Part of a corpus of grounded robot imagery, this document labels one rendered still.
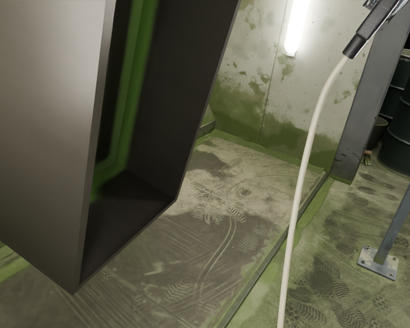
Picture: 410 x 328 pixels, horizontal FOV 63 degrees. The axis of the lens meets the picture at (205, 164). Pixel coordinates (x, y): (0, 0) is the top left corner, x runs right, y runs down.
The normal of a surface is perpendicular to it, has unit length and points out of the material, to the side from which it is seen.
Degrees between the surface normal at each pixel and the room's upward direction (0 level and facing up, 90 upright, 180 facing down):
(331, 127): 90
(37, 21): 90
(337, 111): 90
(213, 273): 0
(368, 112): 90
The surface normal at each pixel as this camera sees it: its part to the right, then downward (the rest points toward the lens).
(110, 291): 0.11, -0.87
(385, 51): -0.54, 0.37
